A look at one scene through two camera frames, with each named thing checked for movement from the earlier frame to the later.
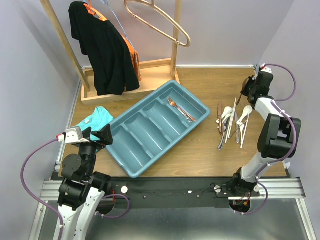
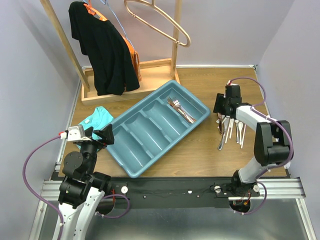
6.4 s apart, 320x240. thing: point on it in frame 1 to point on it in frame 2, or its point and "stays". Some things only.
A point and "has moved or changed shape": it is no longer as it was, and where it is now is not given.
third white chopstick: x=244 y=132 stays
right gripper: x=243 y=89 to x=220 y=98
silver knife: x=227 y=127 has moved or changed shape
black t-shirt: x=114 y=69 stays
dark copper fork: x=239 y=98 has moved or changed shape
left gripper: x=105 y=134 stays
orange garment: x=136 y=59 stays
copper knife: x=219 y=115 stays
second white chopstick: x=237 y=128 stays
